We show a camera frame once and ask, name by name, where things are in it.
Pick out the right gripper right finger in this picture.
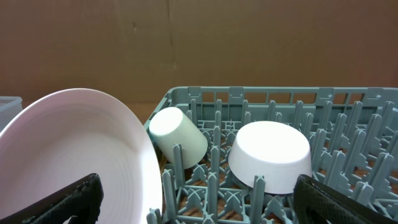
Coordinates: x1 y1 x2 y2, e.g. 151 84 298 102
293 174 397 224

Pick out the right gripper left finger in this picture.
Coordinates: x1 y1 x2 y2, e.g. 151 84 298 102
1 173 104 224

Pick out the small pink plate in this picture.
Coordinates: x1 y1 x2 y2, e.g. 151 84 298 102
228 121 312 194

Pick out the large pink plate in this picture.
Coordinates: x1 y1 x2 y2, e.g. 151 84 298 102
1 88 162 223

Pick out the white paper cup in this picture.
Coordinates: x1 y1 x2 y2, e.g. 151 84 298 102
149 107 208 169

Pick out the clear plastic bin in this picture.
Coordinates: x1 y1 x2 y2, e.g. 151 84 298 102
0 96 22 131

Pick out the cardboard backdrop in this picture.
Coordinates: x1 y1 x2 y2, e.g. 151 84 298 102
0 0 398 103

